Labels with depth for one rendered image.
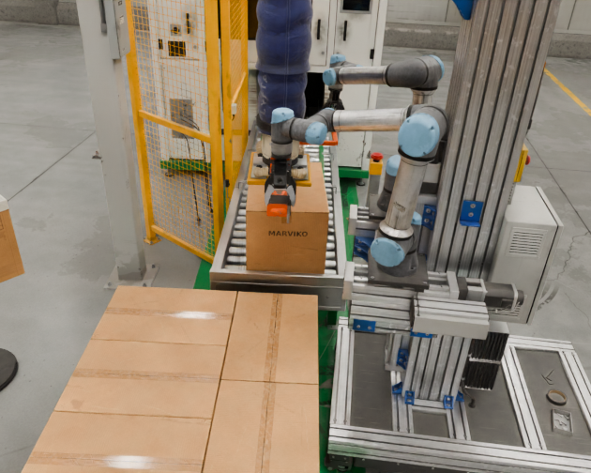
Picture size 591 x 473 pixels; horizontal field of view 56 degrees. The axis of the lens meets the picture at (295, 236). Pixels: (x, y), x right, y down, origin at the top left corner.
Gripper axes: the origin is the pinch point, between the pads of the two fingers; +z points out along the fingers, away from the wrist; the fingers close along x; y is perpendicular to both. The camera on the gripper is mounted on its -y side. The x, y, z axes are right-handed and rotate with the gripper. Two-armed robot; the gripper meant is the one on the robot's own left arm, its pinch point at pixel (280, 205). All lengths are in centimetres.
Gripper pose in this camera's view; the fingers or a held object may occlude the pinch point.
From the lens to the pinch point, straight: 204.2
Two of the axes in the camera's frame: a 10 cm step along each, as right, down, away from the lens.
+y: 0.0, -5.2, 8.6
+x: -10.0, -0.4, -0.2
